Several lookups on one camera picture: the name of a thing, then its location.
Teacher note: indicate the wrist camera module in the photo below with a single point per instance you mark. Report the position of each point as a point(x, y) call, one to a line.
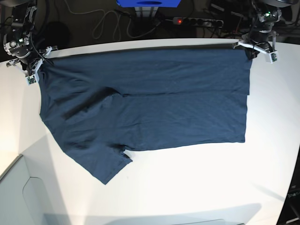
point(31, 79)
point(272, 57)

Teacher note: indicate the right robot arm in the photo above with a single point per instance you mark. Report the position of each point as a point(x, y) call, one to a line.
point(23, 21)

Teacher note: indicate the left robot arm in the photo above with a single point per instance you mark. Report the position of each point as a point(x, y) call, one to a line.
point(269, 10)

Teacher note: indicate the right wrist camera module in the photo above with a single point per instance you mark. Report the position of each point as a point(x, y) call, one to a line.
point(31, 79)

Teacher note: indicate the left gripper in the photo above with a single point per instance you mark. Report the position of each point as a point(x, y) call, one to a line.
point(261, 38)

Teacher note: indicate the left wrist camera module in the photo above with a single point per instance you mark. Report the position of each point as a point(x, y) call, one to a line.
point(272, 57)

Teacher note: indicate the dark blue T-shirt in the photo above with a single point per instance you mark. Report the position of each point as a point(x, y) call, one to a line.
point(97, 106)

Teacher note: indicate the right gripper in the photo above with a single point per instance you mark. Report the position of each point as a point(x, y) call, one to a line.
point(25, 53)

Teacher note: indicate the blue box on stand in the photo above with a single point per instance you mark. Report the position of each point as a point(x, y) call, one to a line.
point(148, 3)

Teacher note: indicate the white power strip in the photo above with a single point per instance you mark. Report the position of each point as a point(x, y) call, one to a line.
point(200, 22)

